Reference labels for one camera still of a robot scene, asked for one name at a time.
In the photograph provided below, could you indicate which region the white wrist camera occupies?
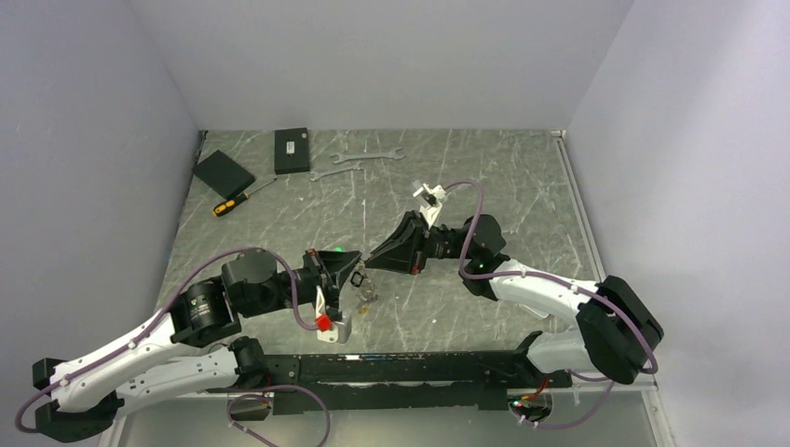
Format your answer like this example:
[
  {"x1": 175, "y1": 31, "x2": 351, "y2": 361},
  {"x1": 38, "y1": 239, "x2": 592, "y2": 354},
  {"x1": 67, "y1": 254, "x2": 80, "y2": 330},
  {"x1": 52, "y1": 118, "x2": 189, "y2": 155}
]
[
  {"x1": 413, "y1": 181, "x2": 446, "y2": 228},
  {"x1": 314, "y1": 287, "x2": 352, "y2": 344}
]

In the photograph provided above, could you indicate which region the small silver wrench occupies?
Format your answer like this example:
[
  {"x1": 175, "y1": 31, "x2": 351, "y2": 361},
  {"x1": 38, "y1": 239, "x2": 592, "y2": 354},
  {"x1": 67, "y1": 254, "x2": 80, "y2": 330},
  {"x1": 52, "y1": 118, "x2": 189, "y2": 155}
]
[{"x1": 308, "y1": 164, "x2": 364, "y2": 182}]

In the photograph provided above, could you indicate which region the flat black box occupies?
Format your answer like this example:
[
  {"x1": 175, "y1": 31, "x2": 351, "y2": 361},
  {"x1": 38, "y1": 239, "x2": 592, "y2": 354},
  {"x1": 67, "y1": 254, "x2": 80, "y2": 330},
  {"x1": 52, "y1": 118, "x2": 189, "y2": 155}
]
[{"x1": 192, "y1": 151, "x2": 255, "y2": 199}]

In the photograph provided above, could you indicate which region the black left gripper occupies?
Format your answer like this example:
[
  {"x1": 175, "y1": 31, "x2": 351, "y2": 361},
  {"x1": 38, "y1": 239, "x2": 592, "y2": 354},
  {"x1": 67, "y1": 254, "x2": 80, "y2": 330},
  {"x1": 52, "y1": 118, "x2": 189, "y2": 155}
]
[{"x1": 241, "y1": 249, "x2": 361, "y2": 318}]

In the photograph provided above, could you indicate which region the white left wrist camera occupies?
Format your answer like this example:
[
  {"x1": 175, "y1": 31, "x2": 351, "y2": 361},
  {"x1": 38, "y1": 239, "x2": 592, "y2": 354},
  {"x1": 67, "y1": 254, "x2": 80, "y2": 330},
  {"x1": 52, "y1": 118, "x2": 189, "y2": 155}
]
[{"x1": 314, "y1": 287, "x2": 352, "y2": 344}]

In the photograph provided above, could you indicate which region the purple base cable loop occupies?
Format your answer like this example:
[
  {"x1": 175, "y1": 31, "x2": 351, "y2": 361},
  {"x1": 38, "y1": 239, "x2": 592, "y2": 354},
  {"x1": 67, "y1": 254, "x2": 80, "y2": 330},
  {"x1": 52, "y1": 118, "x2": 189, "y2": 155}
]
[{"x1": 225, "y1": 385, "x2": 332, "y2": 447}]

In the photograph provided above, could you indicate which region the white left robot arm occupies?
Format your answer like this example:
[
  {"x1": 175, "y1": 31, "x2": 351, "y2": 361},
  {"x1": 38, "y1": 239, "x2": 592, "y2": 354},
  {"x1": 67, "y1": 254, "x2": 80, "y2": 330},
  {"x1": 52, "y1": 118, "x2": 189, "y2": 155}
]
[{"x1": 29, "y1": 247, "x2": 361, "y2": 443}]

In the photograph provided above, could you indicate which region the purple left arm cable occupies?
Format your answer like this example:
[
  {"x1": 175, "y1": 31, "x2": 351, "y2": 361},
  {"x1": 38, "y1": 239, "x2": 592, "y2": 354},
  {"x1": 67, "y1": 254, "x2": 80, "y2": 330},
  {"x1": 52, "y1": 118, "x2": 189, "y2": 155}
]
[{"x1": 14, "y1": 248, "x2": 322, "y2": 435}]

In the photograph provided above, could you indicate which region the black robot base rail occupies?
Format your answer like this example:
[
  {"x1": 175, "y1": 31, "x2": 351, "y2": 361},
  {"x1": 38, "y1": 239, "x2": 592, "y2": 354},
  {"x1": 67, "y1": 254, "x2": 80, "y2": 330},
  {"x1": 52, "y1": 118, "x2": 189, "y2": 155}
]
[{"x1": 206, "y1": 348, "x2": 572, "y2": 415}]

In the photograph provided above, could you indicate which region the yellow black screwdriver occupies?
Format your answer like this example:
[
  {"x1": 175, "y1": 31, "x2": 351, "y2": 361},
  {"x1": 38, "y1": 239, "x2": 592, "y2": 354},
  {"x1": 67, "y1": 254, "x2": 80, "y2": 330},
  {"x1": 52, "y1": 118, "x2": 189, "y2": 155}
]
[{"x1": 212, "y1": 177, "x2": 278, "y2": 217}]

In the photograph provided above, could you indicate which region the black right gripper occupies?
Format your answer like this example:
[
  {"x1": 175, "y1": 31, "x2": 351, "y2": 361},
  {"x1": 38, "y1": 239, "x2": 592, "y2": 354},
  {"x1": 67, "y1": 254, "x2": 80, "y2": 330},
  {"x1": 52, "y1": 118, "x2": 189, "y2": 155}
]
[{"x1": 364, "y1": 210, "x2": 476, "y2": 275}]

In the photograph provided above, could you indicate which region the large silver wrench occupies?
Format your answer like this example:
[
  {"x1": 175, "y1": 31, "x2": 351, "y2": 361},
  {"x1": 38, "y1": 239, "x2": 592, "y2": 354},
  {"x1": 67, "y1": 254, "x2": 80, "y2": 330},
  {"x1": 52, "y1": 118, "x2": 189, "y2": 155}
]
[{"x1": 332, "y1": 147, "x2": 406, "y2": 165}]

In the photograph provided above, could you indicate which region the black network switch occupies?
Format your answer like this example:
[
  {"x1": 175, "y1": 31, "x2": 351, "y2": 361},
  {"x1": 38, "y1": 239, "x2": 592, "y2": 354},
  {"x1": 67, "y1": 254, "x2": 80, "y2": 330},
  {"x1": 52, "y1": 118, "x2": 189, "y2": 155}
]
[{"x1": 274, "y1": 128, "x2": 311, "y2": 176}]

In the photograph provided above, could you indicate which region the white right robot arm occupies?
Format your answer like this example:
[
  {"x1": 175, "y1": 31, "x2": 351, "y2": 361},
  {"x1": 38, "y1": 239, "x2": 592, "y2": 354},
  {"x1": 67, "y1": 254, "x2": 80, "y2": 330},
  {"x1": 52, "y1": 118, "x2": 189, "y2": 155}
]
[{"x1": 364, "y1": 211, "x2": 664, "y2": 386}]

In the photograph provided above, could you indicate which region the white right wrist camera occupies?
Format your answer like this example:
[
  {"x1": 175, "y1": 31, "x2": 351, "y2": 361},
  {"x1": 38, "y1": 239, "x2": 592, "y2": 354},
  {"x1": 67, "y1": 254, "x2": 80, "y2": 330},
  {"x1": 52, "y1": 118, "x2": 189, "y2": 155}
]
[{"x1": 413, "y1": 181, "x2": 446, "y2": 228}]

